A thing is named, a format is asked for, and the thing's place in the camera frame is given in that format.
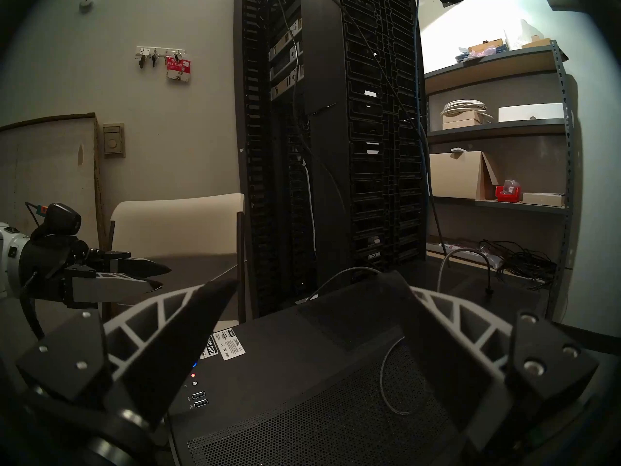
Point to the black workstation tower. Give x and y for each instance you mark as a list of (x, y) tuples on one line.
[(315, 373)]

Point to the round white wall detector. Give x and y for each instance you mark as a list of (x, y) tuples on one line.
[(86, 4)]

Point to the white flat box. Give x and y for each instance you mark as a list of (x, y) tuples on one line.
[(531, 112)]

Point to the cream folding chair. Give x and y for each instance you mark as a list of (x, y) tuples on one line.
[(174, 222)]

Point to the pink plastic bag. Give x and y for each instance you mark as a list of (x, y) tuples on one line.
[(478, 55)]

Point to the open cardboard box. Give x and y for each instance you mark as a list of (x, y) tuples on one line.
[(453, 176)]

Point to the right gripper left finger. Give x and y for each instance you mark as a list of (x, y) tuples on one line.
[(145, 353)]

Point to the small cardboard box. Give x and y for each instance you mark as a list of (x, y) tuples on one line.
[(458, 123)]

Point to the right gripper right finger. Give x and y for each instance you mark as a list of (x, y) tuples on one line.
[(461, 363)]

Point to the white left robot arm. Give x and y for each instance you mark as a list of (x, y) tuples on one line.
[(9, 256)]

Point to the flat tan box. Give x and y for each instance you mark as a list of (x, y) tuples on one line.
[(543, 199)]

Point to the black server rack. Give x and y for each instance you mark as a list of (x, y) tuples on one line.
[(330, 130)]

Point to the leaning grey board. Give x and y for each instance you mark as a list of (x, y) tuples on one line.
[(43, 178)]

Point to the beige wall box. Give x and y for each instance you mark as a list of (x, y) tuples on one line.
[(113, 141)]

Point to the small red bin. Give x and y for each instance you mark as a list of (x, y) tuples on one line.
[(507, 194)]

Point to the grey metal shelf unit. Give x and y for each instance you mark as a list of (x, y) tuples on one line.
[(509, 127)]

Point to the low flat cardboard box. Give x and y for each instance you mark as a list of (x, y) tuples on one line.
[(536, 42)]

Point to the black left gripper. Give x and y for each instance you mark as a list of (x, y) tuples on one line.
[(48, 271)]

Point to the brown cardboard box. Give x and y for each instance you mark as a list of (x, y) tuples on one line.
[(485, 46)]

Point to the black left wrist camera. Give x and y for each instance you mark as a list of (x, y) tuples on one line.
[(58, 217)]

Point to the white key hook rail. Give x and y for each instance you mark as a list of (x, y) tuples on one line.
[(160, 49)]

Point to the white plastic package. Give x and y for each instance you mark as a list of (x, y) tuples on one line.
[(465, 254)]

